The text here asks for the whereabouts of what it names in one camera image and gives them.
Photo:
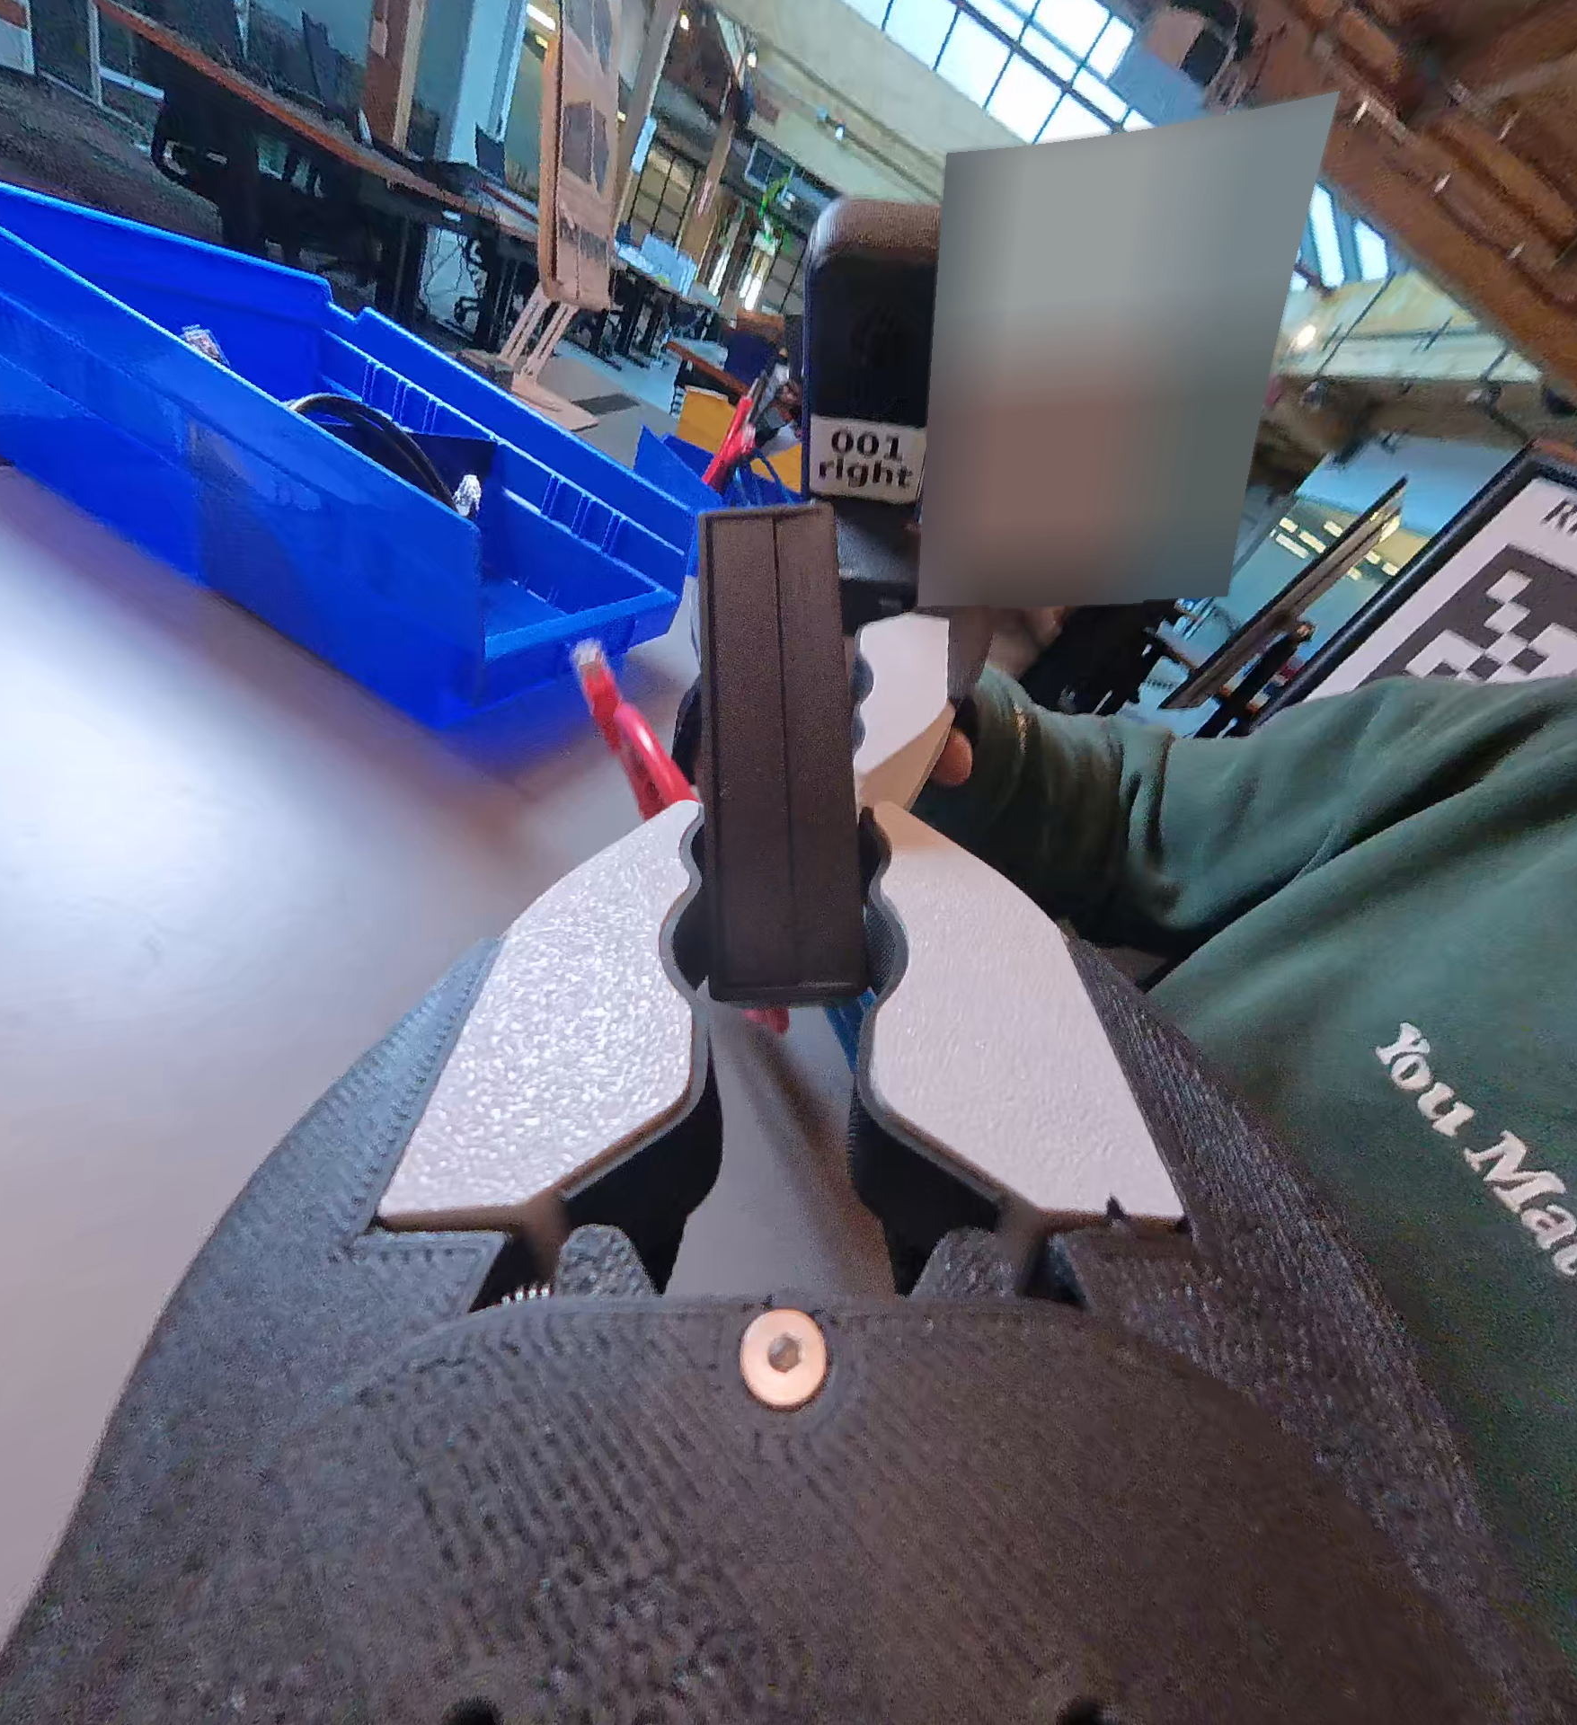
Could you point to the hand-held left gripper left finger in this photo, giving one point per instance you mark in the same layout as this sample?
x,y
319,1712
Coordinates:
x,y
561,1038

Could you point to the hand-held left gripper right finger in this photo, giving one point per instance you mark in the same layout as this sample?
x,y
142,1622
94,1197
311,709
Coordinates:
x,y
1003,1050

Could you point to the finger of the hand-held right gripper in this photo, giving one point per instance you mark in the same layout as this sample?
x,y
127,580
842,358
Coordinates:
x,y
911,713

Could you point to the blue plastic bin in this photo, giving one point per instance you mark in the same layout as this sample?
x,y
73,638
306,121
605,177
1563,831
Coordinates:
x,y
330,566
667,473

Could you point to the person's right forearm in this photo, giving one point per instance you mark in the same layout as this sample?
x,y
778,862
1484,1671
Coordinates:
x,y
1273,810

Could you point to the clear ethernet plug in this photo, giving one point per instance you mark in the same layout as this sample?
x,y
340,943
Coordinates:
x,y
200,340

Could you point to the person's right hand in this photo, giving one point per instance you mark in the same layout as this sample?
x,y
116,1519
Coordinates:
x,y
959,761

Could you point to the cardboard stand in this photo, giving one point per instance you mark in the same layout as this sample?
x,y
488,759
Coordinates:
x,y
586,162

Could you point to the person's green sweatshirt torso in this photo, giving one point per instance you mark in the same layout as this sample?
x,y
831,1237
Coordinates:
x,y
1476,1346

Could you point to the long wooden desk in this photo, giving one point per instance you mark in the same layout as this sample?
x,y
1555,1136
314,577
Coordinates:
x,y
330,136

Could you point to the square code sign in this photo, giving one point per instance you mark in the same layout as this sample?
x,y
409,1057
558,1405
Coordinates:
x,y
1544,608

